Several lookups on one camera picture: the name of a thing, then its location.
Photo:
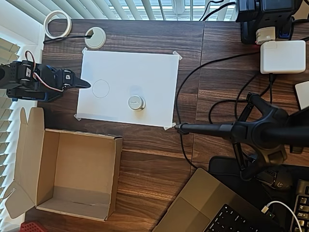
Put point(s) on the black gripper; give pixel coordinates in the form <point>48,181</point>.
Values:
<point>68,78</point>

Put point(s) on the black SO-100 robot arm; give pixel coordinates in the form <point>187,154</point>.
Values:
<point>24,75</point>

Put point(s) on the open brown cardboard box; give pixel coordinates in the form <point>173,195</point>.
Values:
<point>79,157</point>

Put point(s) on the masking tape piece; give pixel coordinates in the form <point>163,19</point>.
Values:
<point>177,55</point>
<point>169,126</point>
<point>85,50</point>
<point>77,117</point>

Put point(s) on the white paper sheet with circles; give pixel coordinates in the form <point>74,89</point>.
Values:
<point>132,70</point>

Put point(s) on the masking tape roll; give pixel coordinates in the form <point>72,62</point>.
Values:
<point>46,26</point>

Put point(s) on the white slatted window blind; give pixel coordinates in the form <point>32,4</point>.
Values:
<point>84,9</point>

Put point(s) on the beige pleated window blind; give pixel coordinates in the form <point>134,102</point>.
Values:
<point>4,125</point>

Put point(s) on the red perforated plastic part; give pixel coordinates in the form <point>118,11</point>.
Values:
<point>30,227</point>

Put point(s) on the black mouse pad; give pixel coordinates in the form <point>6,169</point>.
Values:
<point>222,166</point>

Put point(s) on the grey laptop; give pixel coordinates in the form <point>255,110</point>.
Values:
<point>200,200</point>

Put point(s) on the black tripod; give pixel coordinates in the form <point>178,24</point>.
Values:
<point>260,130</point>

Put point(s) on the small beige plug adapter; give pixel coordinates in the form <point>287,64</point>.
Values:
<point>265,35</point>

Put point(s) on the black power strip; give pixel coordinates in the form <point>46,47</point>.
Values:
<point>272,18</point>

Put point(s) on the white square power adapter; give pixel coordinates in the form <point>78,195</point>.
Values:
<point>282,56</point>

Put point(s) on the blue plug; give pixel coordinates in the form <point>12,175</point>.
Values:
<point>285,33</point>

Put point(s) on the white flat device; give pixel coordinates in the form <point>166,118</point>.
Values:
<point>303,95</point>

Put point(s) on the black Logitech mouse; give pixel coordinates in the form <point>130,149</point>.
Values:
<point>281,183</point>

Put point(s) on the black keyboard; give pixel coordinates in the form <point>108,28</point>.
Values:
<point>303,207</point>

